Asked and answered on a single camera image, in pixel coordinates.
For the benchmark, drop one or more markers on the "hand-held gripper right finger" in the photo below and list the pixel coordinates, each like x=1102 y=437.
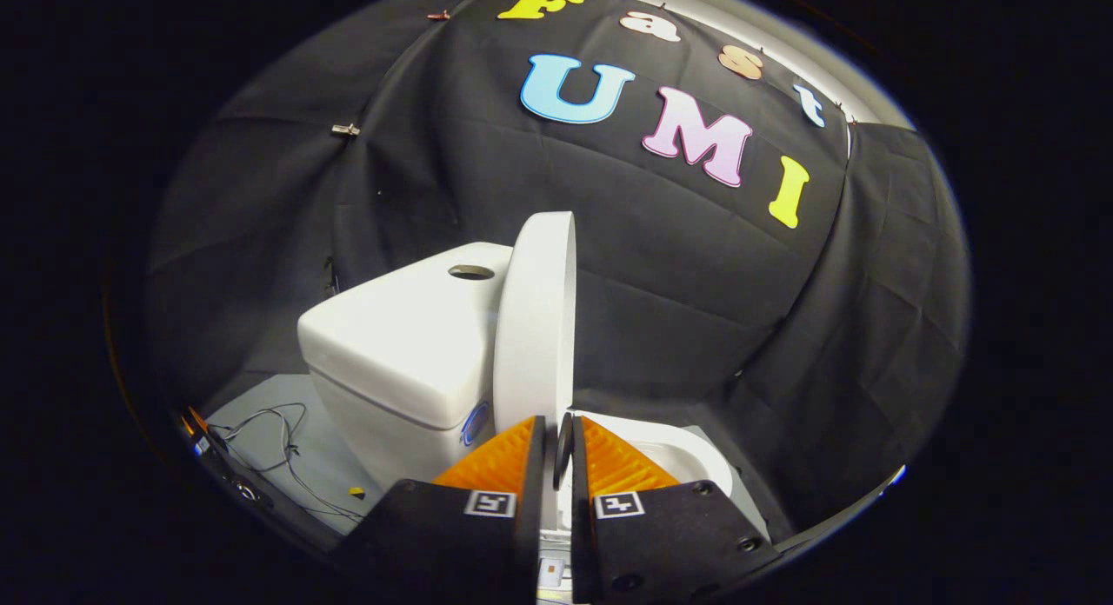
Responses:
x=661 y=544

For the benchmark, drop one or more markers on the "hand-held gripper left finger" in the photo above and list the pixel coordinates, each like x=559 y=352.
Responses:
x=474 y=544

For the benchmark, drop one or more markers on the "white toilet lid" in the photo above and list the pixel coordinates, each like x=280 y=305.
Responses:
x=535 y=327

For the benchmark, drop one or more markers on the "white toilet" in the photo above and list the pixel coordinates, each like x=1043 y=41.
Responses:
x=400 y=353

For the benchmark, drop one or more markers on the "black backdrop cloth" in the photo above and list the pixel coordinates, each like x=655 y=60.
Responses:
x=661 y=275

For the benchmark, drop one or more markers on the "metal clip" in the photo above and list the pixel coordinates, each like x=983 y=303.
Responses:
x=345 y=129

